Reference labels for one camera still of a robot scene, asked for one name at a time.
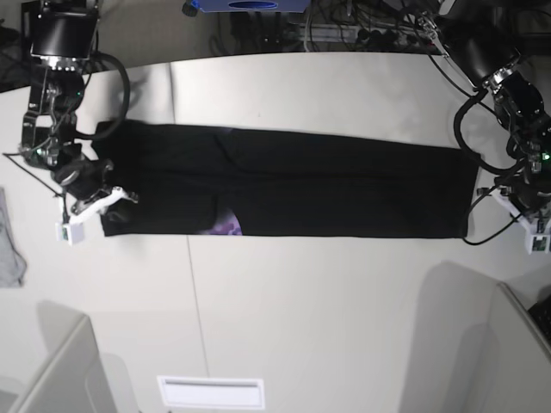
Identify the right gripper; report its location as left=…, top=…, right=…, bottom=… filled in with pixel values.
left=52, top=158, right=137, bottom=222

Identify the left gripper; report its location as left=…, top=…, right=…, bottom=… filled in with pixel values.
left=510, top=176, right=550, bottom=214

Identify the black T-shirt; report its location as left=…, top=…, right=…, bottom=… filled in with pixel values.
left=92, top=120, right=479, bottom=239

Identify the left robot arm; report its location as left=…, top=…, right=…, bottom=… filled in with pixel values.
left=415, top=1, right=550, bottom=213

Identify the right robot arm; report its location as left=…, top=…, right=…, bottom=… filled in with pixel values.
left=18, top=1, right=138, bottom=223

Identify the black keyboard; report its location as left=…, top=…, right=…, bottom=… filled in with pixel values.
left=529, top=300, right=551, bottom=340

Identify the grey cloth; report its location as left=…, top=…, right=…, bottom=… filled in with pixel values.
left=0, top=188, right=27, bottom=288

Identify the right white partition panel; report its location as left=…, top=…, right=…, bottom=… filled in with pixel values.
left=447, top=281, right=551, bottom=413

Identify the white partition panel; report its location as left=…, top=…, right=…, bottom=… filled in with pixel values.
left=447, top=281, right=551, bottom=413
left=8, top=315, right=117, bottom=412

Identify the left white partition panel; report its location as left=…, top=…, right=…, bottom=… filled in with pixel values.
left=8, top=315, right=117, bottom=412

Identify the blue box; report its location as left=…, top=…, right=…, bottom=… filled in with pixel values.
left=196, top=0, right=310, bottom=13

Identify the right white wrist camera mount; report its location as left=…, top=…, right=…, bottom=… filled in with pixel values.
left=55, top=186, right=139, bottom=245

